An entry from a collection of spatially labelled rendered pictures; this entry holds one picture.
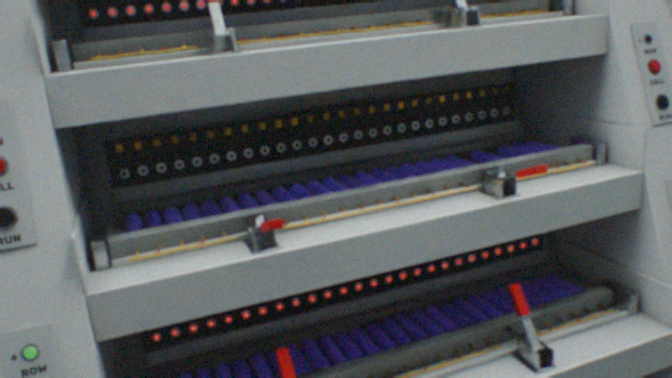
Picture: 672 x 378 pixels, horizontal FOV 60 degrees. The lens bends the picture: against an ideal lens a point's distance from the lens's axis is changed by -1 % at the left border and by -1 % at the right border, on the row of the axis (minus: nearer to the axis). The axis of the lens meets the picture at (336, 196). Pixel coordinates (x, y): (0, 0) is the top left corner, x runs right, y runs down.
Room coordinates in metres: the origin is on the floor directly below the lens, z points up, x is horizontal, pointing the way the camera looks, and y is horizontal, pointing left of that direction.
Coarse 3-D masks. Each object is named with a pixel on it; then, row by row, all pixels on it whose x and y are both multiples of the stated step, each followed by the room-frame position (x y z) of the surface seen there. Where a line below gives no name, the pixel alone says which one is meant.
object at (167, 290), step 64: (512, 128) 0.82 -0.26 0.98; (576, 128) 0.76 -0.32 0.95; (640, 128) 0.66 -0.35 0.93; (128, 192) 0.66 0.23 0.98; (576, 192) 0.64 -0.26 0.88; (640, 192) 0.68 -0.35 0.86; (192, 256) 0.55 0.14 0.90; (256, 256) 0.53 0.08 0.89; (320, 256) 0.55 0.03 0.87; (384, 256) 0.58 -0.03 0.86; (128, 320) 0.50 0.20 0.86
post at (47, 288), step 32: (0, 0) 0.48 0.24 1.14; (32, 0) 0.52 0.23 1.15; (0, 32) 0.48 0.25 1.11; (0, 64) 0.48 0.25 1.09; (32, 64) 0.48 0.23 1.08; (0, 96) 0.47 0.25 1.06; (32, 96) 0.48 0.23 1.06; (32, 128) 0.48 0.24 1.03; (64, 128) 0.58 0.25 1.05; (32, 160) 0.48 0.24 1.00; (64, 160) 0.53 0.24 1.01; (32, 192) 0.48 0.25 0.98; (64, 192) 0.49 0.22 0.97; (64, 224) 0.48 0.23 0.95; (0, 256) 0.47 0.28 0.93; (32, 256) 0.47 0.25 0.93; (64, 256) 0.48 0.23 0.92; (0, 288) 0.47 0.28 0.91; (32, 288) 0.47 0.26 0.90; (64, 288) 0.48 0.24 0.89; (0, 320) 0.46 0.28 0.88; (32, 320) 0.47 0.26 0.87; (64, 320) 0.48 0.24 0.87; (0, 352) 0.46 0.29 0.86; (64, 352) 0.48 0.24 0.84; (96, 352) 0.49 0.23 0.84
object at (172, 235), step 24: (456, 168) 0.67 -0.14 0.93; (480, 168) 0.66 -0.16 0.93; (552, 168) 0.69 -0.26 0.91; (336, 192) 0.62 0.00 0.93; (360, 192) 0.61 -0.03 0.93; (384, 192) 0.62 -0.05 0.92; (408, 192) 0.63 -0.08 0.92; (432, 192) 0.63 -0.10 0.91; (216, 216) 0.58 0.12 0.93; (240, 216) 0.57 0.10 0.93; (288, 216) 0.59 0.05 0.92; (312, 216) 0.60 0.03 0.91; (336, 216) 0.59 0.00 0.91; (120, 240) 0.54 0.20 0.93; (144, 240) 0.55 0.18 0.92; (168, 240) 0.55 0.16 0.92; (192, 240) 0.56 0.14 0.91; (216, 240) 0.55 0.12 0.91
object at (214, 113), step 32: (64, 0) 0.68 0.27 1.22; (64, 32) 0.68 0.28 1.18; (288, 96) 0.76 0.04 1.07; (320, 96) 0.77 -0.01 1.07; (352, 96) 0.78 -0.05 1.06; (384, 96) 0.80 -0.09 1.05; (96, 128) 0.68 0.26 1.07; (128, 128) 0.69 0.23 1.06; (160, 128) 0.70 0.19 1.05; (192, 128) 0.72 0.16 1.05; (96, 160) 0.68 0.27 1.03; (96, 192) 0.68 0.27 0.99; (96, 224) 0.68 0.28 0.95; (128, 352) 0.68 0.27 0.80
